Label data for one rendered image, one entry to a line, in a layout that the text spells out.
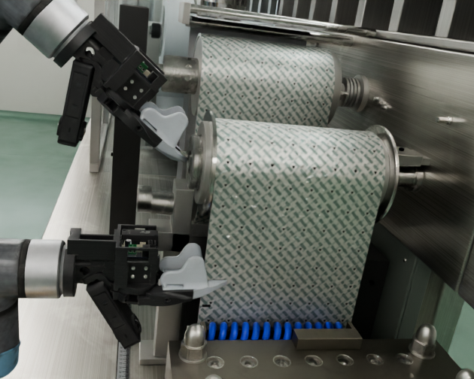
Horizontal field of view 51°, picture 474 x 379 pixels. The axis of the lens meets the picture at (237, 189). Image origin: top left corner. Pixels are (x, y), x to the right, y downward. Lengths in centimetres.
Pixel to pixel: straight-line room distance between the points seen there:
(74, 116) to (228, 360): 37
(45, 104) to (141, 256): 576
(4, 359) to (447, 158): 65
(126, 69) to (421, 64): 45
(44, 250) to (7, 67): 576
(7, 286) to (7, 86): 579
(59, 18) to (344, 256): 49
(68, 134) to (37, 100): 569
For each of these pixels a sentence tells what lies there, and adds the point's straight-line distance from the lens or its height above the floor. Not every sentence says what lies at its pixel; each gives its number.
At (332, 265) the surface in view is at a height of 113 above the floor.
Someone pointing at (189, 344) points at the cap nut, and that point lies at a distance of 66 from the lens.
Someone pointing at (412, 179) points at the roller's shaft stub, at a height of 125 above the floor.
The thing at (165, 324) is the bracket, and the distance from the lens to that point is 83.
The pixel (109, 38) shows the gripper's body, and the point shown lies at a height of 140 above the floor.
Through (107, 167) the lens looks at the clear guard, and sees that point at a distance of 172.
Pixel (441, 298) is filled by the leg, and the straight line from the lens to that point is 105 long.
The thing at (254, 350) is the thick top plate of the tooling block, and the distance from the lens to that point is 70.
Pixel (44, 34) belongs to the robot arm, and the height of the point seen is 140.
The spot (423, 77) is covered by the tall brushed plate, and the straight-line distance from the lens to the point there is 83.
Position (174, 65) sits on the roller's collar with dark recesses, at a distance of 89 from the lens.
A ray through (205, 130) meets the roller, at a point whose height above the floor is 130.
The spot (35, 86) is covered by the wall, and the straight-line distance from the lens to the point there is 635.
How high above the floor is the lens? 145
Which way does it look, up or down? 19 degrees down
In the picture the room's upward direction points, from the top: 8 degrees clockwise
